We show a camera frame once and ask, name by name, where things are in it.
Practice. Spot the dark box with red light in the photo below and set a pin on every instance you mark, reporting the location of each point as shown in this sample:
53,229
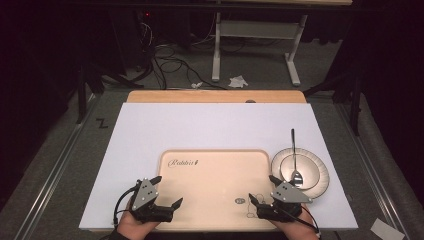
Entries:
140,33

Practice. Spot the black stand leg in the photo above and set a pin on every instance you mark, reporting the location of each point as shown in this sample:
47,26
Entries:
356,103
82,96

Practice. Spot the person's right hand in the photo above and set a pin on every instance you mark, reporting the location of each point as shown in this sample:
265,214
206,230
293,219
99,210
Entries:
296,230

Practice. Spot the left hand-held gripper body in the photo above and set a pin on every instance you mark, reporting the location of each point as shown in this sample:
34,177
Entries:
145,195

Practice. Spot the round metal plate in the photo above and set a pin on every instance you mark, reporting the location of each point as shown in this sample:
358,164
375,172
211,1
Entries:
316,180

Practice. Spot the metal floor rail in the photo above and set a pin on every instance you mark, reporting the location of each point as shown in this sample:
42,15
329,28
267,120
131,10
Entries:
50,180
373,166

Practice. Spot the flat white paper sheet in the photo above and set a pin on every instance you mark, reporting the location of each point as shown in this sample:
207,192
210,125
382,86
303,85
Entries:
386,230

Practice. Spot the large crumpled white paper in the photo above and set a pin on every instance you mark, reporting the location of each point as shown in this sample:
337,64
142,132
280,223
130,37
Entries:
238,81

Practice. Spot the person's left hand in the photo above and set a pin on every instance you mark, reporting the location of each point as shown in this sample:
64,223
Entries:
133,230

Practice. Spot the beige plastic tray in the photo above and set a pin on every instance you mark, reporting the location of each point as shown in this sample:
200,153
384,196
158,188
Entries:
213,186

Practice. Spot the small crumpled white paper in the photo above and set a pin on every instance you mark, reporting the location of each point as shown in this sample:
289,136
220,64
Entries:
196,85

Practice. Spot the white metal stand frame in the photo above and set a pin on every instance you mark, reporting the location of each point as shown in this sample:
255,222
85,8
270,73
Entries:
256,29

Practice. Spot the metal spoon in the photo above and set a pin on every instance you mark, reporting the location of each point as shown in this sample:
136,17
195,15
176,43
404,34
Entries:
296,178

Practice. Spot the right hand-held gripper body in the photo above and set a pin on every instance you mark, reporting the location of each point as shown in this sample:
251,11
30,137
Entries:
287,195

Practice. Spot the white board sheet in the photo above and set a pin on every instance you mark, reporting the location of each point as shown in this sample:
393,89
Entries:
200,130

